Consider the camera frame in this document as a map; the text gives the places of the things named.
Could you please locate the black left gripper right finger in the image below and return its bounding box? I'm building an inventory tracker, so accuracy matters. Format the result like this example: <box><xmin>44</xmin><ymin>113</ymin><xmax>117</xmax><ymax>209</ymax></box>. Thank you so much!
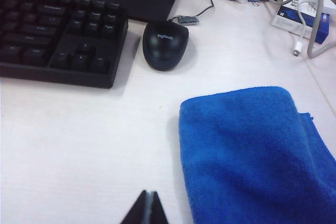
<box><xmin>151</xmin><ymin>191</ymin><xmax>169</xmax><ymax>224</ymax></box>

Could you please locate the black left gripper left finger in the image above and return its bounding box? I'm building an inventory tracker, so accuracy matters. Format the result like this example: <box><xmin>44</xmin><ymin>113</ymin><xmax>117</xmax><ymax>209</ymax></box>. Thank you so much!
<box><xmin>119</xmin><ymin>189</ymin><xmax>149</xmax><ymax>224</ymax></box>

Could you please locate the blue microfiber rag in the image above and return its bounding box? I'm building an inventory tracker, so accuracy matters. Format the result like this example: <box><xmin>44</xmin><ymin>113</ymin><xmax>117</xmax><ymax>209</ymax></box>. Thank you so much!
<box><xmin>179</xmin><ymin>86</ymin><xmax>336</xmax><ymax>224</ymax></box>

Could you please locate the black computer mouse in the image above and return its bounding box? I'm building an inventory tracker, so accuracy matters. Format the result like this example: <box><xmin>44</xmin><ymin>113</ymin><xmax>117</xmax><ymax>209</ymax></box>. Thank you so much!
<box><xmin>142</xmin><ymin>20</ymin><xmax>190</xmax><ymax>72</ymax></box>

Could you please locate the black keyboard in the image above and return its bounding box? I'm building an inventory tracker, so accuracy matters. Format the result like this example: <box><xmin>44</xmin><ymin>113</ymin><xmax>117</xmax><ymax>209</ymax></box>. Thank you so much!
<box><xmin>0</xmin><ymin>0</ymin><xmax>130</xmax><ymax>90</ymax></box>

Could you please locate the blue white medicine box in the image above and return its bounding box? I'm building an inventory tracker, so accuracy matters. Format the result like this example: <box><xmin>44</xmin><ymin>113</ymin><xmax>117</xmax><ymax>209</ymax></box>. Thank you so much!
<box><xmin>270</xmin><ymin>0</ymin><xmax>331</xmax><ymax>45</ymax></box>

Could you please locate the silver plug thin cable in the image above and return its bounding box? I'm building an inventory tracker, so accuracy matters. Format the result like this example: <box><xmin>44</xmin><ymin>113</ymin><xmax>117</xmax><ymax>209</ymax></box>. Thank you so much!
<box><xmin>170</xmin><ymin>0</ymin><xmax>215</xmax><ymax>27</ymax></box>

